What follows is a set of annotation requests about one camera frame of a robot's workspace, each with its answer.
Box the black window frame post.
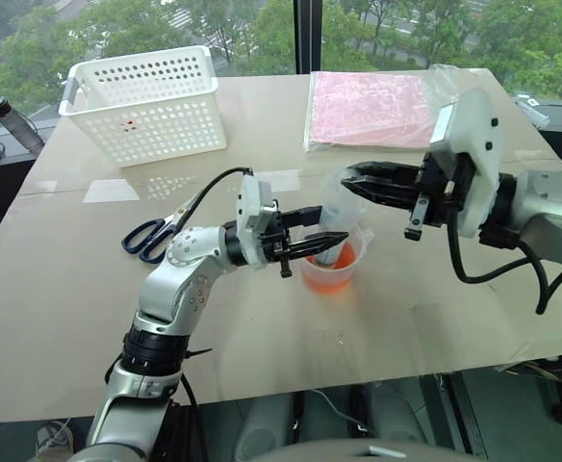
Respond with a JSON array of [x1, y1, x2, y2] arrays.
[[293, 0, 323, 76]]

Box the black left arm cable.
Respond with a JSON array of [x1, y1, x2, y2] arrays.
[[177, 166, 255, 223]]

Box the plastic cup with red liquid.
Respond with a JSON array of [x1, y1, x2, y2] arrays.
[[301, 226, 376, 295]]

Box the white perforated plastic basket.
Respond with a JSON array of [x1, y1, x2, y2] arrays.
[[58, 45, 228, 168]]

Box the grey rounded shape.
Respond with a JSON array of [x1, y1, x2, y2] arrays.
[[235, 393, 307, 461]]

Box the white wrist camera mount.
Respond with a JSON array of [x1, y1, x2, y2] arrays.
[[428, 88, 508, 240], [235, 172, 281, 269]]

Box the clear plastic bag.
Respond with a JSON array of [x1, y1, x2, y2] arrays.
[[319, 172, 372, 233]]

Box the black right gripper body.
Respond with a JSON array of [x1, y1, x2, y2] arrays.
[[402, 150, 479, 241]]

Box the clear plastic syringe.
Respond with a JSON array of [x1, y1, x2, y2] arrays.
[[315, 204, 345, 267]]

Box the clear plastic packet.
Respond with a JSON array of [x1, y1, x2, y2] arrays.
[[512, 92, 552, 129]]

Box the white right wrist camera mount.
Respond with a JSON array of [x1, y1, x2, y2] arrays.
[[428, 88, 508, 240]]

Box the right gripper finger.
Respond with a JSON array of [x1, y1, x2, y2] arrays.
[[340, 176, 422, 210], [341, 160, 425, 184]]

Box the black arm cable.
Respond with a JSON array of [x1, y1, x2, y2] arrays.
[[177, 166, 255, 223], [447, 211, 562, 317]]

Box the black-handled scissors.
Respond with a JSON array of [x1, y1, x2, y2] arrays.
[[120, 201, 192, 265]]

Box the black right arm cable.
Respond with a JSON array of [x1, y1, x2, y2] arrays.
[[447, 211, 562, 317]]

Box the bundle of coloured wires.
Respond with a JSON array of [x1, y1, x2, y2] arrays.
[[496, 354, 562, 384]]

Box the pink sheets in plastic bag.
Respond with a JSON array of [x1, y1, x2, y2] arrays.
[[303, 64, 461, 155]]

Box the black water bottle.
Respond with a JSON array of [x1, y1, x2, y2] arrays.
[[0, 96, 46, 156]]

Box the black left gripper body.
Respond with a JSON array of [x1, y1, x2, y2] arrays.
[[256, 210, 295, 280]]

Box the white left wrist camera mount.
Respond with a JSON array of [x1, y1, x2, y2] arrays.
[[235, 172, 281, 269]]

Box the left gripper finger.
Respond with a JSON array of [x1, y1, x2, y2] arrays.
[[279, 205, 323, 229], [285, 232, 350, 257]]

